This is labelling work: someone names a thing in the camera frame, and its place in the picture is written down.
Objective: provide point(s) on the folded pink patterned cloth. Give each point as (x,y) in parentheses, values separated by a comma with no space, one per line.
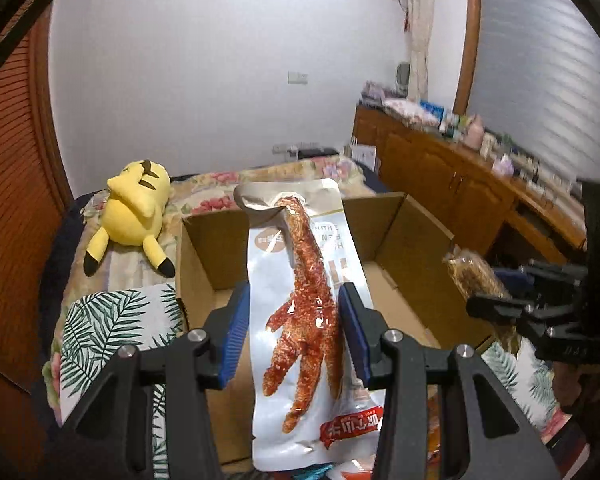
(410,112)

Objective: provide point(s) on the blue box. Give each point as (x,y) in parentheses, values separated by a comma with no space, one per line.
(432,110)

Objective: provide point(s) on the yellow plush toy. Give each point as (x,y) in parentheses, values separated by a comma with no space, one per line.
(130,210)

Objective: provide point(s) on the pink kettle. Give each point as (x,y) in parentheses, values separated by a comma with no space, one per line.
(473,131)

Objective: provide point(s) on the purple tissue pack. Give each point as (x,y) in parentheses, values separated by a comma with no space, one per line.
(502,162)

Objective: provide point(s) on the orange snack packet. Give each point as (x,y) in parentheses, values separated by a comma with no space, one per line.
(437,430)

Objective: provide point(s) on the white curtain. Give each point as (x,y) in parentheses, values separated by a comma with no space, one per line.
(420,35)

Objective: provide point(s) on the clear brown snack packet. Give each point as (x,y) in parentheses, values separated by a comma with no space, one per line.
(472,275)

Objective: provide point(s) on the grey window blind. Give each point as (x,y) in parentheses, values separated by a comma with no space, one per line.
(530,60)

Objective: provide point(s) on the chicken foot snack packet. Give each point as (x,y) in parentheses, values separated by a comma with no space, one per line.
(300,285)

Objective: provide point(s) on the wooden window frame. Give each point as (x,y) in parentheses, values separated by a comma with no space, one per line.
(467,35)

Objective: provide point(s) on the small white fan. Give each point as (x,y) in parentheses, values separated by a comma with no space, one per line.
(403,79)

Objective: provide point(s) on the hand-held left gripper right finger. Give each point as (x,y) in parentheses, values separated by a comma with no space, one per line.
(352,325)

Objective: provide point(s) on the white wall socket strip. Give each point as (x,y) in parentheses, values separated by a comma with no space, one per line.
(285,151)

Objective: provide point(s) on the cardboard box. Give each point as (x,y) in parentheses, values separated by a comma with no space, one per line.
(400,240)

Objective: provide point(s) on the folded purple cloth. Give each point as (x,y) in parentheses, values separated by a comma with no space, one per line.
(379,92)

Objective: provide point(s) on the wooden louvered wardrobe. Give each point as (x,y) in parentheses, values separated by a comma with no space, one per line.
(15,160)

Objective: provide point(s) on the wooden cabinet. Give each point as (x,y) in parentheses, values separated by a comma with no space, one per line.
(430,170)

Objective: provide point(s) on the white wall switch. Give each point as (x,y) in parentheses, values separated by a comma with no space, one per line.
(297,78)

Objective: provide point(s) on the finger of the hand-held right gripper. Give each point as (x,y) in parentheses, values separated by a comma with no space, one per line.
(495,306)
(509,276)

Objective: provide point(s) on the leaf print cloth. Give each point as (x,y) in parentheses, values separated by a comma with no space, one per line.
(105,325)

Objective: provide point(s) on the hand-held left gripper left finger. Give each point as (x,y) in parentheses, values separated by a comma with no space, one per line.
(235,330)

